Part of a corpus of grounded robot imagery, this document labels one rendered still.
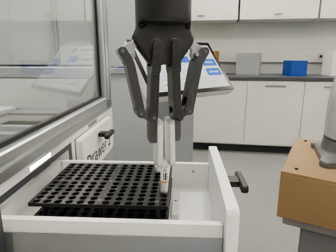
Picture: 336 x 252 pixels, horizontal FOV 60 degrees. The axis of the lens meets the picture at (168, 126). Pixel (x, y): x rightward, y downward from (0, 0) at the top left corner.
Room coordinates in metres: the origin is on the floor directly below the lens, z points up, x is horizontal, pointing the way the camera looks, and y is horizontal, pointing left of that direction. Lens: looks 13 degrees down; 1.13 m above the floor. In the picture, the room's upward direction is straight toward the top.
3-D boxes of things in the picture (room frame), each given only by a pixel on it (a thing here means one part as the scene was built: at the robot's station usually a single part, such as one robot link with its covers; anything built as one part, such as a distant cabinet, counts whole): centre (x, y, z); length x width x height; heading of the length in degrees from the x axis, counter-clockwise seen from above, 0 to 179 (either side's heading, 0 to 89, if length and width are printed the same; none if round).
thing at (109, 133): (0.82, 0.18, 0.91); 0.07 x 0.04 x 0.01; 177
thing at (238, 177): (0.49, -0.12, 0.91); 0.07 x 0.04 x 0.01; 177
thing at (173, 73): (0.42, -0.01, 1.09); 0.04 x 0.01 x 0.11; 17
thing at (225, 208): (0.49, -0.09, 0.87); 0.29 x 0.02 x 0.11; 177
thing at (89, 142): (0.82, 0.21, 0.87); 0.29 x 0.02 x 0.11; 177
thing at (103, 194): (0.50, 0.11, 0.87); 0.22 x 0.18 x 0.06; 87
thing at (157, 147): (0.41, 0.01, 1.00); 0.03 x 0.01 x 0.07; 17
